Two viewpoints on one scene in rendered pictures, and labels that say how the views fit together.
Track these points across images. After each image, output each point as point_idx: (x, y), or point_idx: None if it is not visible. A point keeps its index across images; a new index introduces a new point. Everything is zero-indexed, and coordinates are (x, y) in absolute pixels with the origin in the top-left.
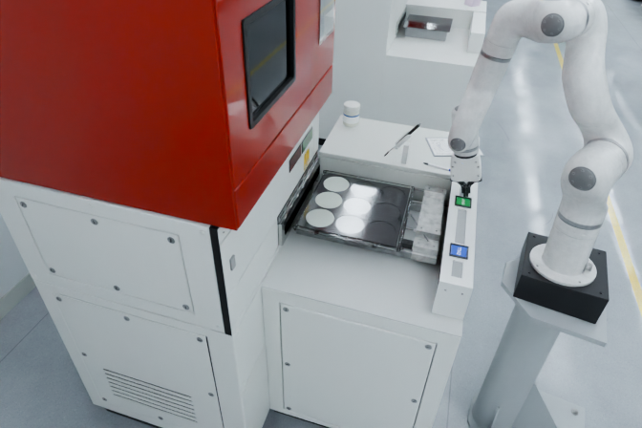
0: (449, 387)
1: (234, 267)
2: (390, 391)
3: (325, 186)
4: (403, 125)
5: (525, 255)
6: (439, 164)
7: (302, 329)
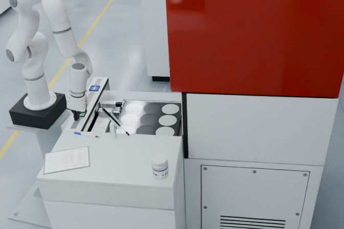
0: None
1: None
2: None
3: (172, 129)
4: (107, 181)
5: (56, 103)
6: (86, 139)
7: None
